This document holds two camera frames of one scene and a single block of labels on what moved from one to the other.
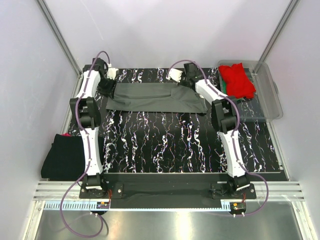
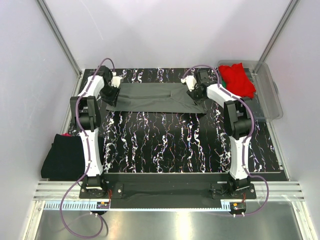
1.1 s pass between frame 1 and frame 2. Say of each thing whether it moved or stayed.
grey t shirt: stayed
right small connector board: stayed
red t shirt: stayed
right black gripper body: moved
